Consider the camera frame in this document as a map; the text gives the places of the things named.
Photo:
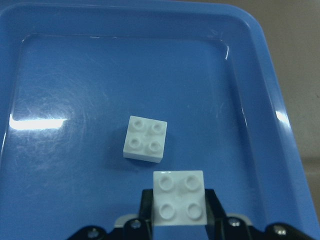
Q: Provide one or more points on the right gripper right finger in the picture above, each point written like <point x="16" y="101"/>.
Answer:
<point x="221" y="226"/>

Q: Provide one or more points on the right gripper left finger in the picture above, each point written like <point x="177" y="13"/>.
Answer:
<point x="135" y="228"/>

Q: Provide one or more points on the white block with studs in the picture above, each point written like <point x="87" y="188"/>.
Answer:
<point x="145" y="139"/>

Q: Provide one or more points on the blue plastic tray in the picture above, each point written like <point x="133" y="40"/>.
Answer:
<point x="73" y="72"/>

